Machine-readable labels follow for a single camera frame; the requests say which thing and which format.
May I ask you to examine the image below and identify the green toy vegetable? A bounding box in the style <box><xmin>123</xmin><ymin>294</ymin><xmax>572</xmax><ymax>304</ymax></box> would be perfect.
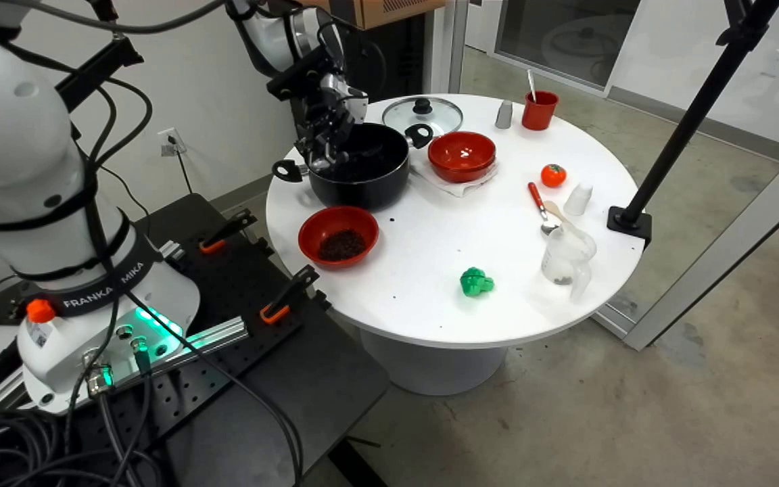
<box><xmin>457</xmin><ymin>264</ymin><xmax>499</xmax><ymax>300</ymax></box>

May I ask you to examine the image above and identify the glass partition metal frame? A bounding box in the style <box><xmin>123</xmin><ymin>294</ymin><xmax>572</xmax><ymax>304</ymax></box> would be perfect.
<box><xmin>448</xmin><ymin>0</ymin><xmax>779</xmax><ymax>353</ymax></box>

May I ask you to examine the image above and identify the white table pedestal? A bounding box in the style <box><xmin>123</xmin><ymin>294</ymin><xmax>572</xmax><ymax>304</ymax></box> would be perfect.
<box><xmin>357</xmin><ymin>326</ymin><xmax>508</xmax><ymax>399</ymax></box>

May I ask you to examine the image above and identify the empty red bowl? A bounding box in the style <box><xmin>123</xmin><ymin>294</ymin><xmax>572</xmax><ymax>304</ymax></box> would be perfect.
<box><xmin>426</xmin><ymin>129</ymin><xmax>502</xmax><ymax>183</ymax></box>

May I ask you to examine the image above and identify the orange toy tomato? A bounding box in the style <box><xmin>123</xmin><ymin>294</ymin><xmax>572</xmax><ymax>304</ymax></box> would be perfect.
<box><xmin>538</xmin><ymin>162</ymin><xmax>572</xmax><ymax>192</ymax></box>

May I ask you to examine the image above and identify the black cooking pot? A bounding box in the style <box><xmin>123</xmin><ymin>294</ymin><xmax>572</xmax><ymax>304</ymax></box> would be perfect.
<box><xmin>272</xmin><ymin>120</ymin><xmax>437</xmax><ymax>211</ymax></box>

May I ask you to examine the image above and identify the black tripod pole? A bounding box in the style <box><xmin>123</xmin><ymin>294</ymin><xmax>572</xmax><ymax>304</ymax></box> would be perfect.
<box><xmin>604</xmin><ymin>0</ymin><xmax>779</xmax><ymax>250</ymax></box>

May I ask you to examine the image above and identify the white device with orange cap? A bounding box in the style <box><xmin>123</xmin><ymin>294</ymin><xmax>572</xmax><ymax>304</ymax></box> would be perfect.
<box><xmin>15</xmin><ymin>298</ymin><xmax>81</xmax><ymax>390</ymax></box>

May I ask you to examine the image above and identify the glass pot lid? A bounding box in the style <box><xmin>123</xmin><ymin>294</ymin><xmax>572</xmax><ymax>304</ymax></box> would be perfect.
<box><xmin>380</xmin><ymin>93</ymin><xmax>465</xmax><ymax>137</ymax></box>

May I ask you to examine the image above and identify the cardboard box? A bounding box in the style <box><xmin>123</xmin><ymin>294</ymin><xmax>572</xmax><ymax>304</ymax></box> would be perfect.
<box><xmin>316</xmin><ymin>0</ymin><xmax>452</xmax><ymax>33</ymax></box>

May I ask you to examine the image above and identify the red bowl with dark beans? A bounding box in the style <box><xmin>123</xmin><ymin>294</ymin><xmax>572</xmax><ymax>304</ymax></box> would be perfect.
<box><xmin>295</xmin><ymin>202</ymin><xmax>381</xmax><ymax>271</ymax></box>

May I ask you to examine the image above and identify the white wall outlet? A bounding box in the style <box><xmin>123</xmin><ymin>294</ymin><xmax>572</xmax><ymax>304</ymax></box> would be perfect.
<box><xmin>154</xmin><ymin>126</ymin><xmax>185</xmax><ymax>158</ymax></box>

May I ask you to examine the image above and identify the black cabinet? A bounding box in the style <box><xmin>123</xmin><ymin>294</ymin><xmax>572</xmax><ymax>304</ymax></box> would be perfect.
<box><xmin>339</xmin><ymin>10</ymin><xmax>434</xmax><ymax>129</ymax></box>

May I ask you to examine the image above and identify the black perforated breadboard table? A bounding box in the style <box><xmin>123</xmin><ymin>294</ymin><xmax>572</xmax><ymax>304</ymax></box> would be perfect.
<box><xmin>0</xmin><ymin>192</ymin><xmax>389</xmax><ymax>487</ymax></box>

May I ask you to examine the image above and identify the white shaker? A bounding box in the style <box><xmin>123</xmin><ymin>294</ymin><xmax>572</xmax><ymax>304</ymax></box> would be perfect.
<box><xmin>562</xmin><ymin>181</ymin><xmax>595</xmax><ymax>219</ymax></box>

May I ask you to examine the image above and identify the black orange clamp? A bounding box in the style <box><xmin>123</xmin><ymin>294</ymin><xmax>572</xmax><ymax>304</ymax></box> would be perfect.
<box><xmin>196</xmin><ymin>207</ymin><xmax>260</xmax><ymax>257</ymax></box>
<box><xmin>258</xmin><ymin>261</ymin><xmax>323</xmax><ymax>326</ymax></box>

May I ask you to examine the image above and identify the red-handled small spoon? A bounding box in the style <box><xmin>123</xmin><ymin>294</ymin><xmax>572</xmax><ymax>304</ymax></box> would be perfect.
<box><xmin>525</xmin><ymin>179</ymin><xmax>562</xmax><ymax>237</ymax></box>

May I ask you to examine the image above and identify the aluminium rail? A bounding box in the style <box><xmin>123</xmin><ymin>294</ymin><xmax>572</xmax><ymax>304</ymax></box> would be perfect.
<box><xmin>0</xmin><ymin>314</ymin><xmax>251</xmax><ymax>417</ymax></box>

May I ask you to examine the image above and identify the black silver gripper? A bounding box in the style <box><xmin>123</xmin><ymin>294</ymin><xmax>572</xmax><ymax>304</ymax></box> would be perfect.
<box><xmin>304</xmin><ymin>69</ymin><xmax>372</xmax><ymax>169</ymax></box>

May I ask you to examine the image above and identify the red cup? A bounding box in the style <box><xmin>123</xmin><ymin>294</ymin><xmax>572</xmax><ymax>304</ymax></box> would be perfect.
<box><xmin>521</xmin><ymin>88</ymin><xmax>562</xmax><ymax>133</ymax></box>

